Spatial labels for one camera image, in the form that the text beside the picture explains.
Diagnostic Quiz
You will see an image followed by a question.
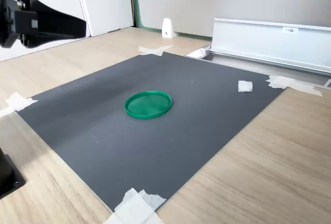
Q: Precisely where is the small white plastic terminal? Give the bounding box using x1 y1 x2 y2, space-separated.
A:
237 80 253 94

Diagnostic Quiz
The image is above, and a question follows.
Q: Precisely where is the round green lid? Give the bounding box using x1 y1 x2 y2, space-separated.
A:
124 90 173 120

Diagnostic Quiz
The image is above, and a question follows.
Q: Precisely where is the white cabinet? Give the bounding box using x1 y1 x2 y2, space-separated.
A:
0 0 136 63

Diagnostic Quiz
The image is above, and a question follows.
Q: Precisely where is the dark grey mat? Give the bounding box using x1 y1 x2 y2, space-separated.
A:
16 51 288 213

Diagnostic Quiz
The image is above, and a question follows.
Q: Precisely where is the green wall trim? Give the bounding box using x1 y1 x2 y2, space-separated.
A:
129 0 213 39

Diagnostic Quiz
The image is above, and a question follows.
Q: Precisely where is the white plastic wall bracket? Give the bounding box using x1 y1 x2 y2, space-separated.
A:
162 18 175 39

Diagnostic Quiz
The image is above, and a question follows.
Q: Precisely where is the aluminium cable duct lid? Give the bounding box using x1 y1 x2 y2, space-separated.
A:
209 18 331 76

